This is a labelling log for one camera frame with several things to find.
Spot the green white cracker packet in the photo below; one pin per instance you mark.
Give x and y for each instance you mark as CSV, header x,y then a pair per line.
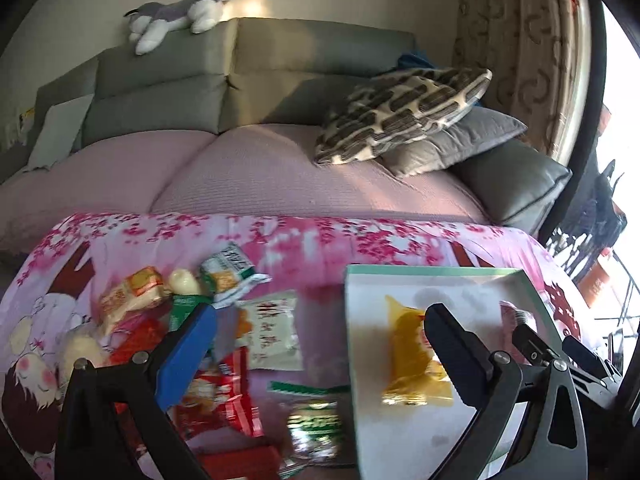
x,y
229,275

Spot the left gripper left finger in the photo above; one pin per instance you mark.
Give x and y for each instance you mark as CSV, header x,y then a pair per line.
x,y
91,443

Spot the yellow snack packet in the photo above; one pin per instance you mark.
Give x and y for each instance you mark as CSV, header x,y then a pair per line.
x,y
417,377

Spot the orange bread packet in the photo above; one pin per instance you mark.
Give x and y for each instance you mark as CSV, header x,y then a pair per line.
x,y
140,291

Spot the grey pillow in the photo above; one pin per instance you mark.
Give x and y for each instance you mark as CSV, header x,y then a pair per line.
x,y
477,132

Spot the green snack packet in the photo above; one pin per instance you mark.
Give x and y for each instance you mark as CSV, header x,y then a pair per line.
x,y
316,428

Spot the cream round bun packet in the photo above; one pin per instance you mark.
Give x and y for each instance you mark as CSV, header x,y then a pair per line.
x,y
183,282

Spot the white snack packet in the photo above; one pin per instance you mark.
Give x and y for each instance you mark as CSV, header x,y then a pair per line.
x,y
267,330

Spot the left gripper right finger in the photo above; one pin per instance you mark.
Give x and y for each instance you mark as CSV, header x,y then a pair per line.
x,y
550,442

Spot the mint green tray box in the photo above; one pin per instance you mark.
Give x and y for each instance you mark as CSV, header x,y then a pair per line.
x,y
404,441

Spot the patterned beige curtain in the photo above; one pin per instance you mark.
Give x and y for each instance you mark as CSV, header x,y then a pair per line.
x,y
539,54

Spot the light grey small cushion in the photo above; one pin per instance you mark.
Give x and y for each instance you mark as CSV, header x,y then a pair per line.
x,y
60,130

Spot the husky plush toy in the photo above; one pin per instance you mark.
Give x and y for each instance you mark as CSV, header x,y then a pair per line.
x,y
150,23

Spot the grey sofa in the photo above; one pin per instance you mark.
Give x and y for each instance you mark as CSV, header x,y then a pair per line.
x,y
265,71

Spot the red snack packet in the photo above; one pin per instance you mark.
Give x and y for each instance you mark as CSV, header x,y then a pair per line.
x,y
219,397

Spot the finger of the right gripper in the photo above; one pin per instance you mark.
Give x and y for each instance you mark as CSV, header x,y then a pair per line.
x,y
532,347
589,362

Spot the blue cloth behind pillows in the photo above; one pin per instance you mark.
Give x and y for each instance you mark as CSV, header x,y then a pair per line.
x,y
414,59

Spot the leopard pattern pillow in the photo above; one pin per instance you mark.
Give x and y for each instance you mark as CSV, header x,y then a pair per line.
x,y
397,109

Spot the pink cartoon tablecloth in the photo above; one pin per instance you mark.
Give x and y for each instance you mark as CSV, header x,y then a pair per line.
x,y
59,283

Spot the dark green wafer packet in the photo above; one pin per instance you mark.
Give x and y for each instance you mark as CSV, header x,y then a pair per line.
x,y
182,307

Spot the pink sofa seat cover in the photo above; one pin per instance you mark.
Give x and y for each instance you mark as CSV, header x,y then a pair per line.
x,y
262,170

